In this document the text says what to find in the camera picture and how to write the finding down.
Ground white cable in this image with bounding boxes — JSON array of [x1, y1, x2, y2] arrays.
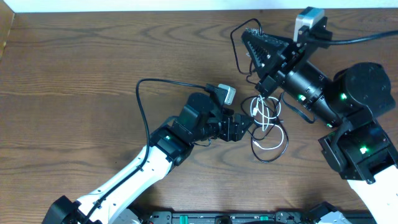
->
[[249, 95, 285, 151]]

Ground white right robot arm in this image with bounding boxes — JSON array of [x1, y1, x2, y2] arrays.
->
[[242, 27, 397, 223]]

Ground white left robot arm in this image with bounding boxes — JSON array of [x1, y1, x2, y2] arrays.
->
[[43, 93, 254, 223]]

